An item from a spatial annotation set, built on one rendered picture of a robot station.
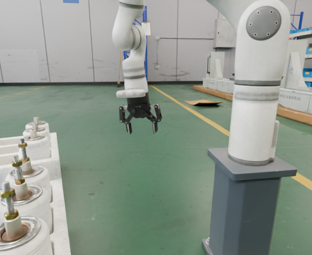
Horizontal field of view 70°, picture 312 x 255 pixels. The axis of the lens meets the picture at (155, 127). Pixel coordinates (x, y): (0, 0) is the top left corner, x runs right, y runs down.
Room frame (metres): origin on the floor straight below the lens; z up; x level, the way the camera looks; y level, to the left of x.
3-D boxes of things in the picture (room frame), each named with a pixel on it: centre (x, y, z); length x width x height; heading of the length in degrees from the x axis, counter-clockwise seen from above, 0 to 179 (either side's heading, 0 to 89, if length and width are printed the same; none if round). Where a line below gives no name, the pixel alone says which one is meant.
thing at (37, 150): (0.80, 0.46, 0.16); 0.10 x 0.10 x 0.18
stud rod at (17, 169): (0.41, 0.27, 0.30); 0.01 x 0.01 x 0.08
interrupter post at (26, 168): (0.52, 0.32, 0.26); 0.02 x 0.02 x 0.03
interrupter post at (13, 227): (0.30, 0.23, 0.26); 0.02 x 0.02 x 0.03
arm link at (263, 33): (0.49, -0.22, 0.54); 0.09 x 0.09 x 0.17; 66
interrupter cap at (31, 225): (0.30, 0.23, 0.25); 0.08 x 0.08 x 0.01
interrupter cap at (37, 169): (0.52, 0.32, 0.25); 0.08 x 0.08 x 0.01
